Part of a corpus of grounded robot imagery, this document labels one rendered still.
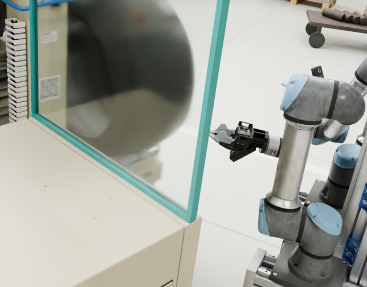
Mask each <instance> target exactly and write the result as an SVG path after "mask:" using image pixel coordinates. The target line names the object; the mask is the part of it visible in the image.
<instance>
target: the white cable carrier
mask: <svg viewBox="0 0 367 287"><path fill-rule="evenodd" d="M5 23H6V24H8V25H6V29H7V30H6V35H8V36H6V40H8V41H7V42H6V45H7V46H8V47H6V51H7V56H9V57H8V58H7V62H9V63H7V67H9V68H7V72H9V73H8V74H7V76H8V77H10V78H8V79H7V80H8V82H9V83H8V87H9V88H8V93H9V97H10V98H9V102H10V103H9V112H10V113H9V116H10V118H9V121H11V122H9V123H13V122H17V121H22V120H27V116H26V115H27V106H26V105H27V91H26V90H27V87H26V86H25V85H27V82H26V81H25V80H26V75H27V73H26V71H25V70H26V66H25V65H26V61H25V60H26V56H25V55H23V54H26V50H24V49H26V45H25V43H26V40H25V39H23V38H25V37H26V34H24V33H22V32H25V26H26V25H25V22H21V21H19V20H17V18H10V19H5ZM19 66H20V67H19Z"/></svg>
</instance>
